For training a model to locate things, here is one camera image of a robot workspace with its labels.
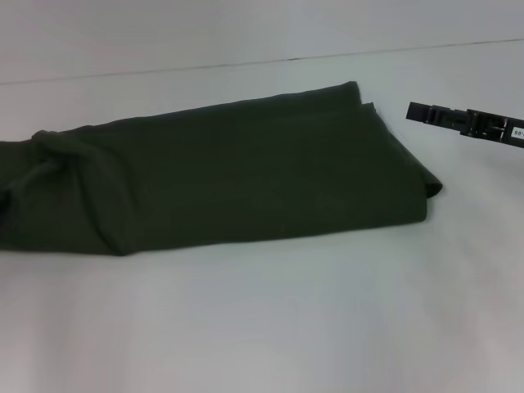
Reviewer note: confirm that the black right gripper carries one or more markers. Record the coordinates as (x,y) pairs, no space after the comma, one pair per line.
(497,127)

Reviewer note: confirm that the dark green FREE t-shirt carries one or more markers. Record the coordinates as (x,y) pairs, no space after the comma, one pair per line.
(245,163)

